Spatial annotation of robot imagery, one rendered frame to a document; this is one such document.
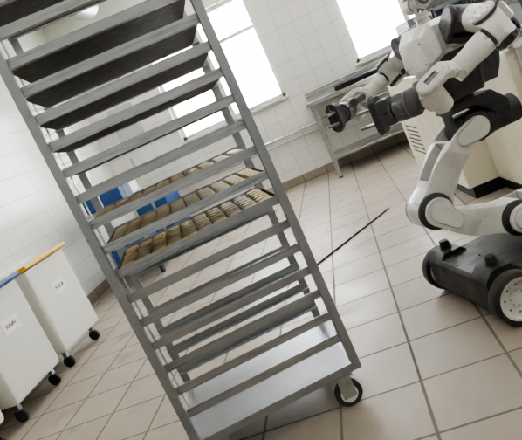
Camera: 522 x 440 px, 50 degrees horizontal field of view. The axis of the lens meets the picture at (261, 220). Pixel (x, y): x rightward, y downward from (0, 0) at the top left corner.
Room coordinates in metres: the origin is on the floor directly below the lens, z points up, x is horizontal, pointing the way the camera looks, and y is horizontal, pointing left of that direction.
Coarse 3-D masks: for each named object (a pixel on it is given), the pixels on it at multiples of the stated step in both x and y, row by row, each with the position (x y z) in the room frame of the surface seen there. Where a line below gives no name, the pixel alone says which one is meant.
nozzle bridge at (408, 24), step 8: (456, 0) 3.37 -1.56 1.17; (464, 0) 3.44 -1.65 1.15; (504, 0) 3.42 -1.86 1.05; (512, 0) 3.37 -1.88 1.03; (520, 0) 3.43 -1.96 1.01; (440, 8) 3.38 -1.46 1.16; (512, 8) 3.54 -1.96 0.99; (520, 8) 3.44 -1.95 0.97; (520, 16) 3.48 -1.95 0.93; (400, 24) 3.57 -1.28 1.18; (408, 24) 3.40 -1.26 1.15; (400, 32) 3.64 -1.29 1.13
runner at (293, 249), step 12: (288, 252) 1.86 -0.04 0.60; (264, 264) 1.85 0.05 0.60; (228, 276) 1.84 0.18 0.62; (240, 276) 1.84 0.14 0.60; (204, 288) 1.83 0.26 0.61; (216, 288) 1.83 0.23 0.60; (180, 300) 1.82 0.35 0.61; (192, 300) 1.82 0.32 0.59; (156, 312) 1.81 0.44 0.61; (168, 312) 1.81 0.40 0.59; (144, 324) 1.81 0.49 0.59
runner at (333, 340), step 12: (336, 336) 1.86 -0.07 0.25; (312, 348) 1.85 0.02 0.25; (324, 348) 1.86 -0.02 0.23; (288, 360) 1.84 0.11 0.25; (300, 360) 1.85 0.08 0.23; (264, 372) 1.83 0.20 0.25; (276, 372) 1.84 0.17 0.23; (240, 384) 1.83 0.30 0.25; (252, 384) 1.83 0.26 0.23; (216, 396) 1.82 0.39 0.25; (228, 396) 1.82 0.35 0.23; (192, 408) 1.81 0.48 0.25; (204, 408) 1.81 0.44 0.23
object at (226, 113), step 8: (216, 88) 2.28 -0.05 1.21; (216, 96) 2.28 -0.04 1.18; (224, 112) 2.28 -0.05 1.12; (232, 120) 2.28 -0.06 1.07; (232, 136) 2.30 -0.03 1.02; (240, 136) 2.29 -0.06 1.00; (248, 160) 2.28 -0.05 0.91; (256, 184) 2.28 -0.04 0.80; (272, 216) 2.28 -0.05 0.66; (272, 224) 2.28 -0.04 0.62; (280, 232) 2.28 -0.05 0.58; (280, 240) 2.28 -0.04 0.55; (304, 280) 2.28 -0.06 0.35; (312, 312) 2.28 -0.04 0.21
